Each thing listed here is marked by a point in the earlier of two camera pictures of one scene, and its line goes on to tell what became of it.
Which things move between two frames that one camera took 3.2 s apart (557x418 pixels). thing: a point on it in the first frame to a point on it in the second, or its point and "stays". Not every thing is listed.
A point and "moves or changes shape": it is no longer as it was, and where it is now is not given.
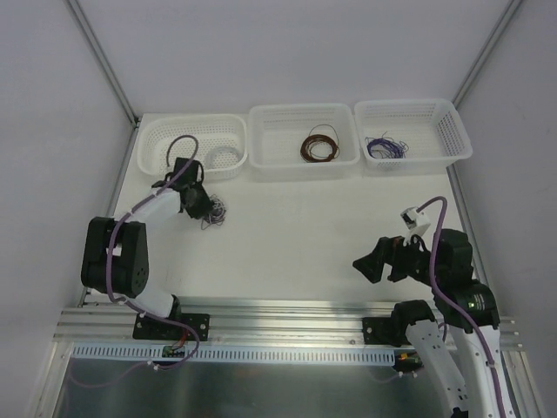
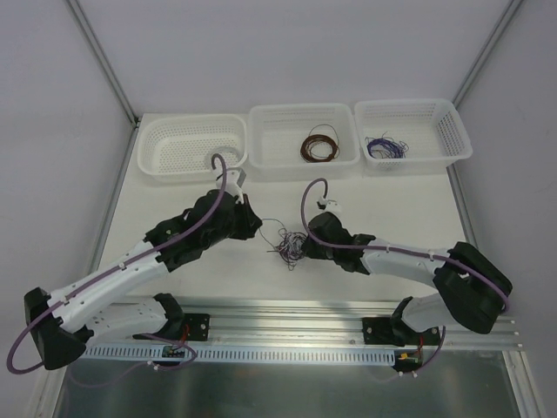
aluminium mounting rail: (244, 323) stays
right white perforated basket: (410, 137) stays
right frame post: (486, 50) stays
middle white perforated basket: (302, 141) stays
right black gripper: (390, 257) to (314, 246)
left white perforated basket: (220, 143) stays
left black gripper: (198, 205) to (245, 218)
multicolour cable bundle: (217, 216) moves or changes shape
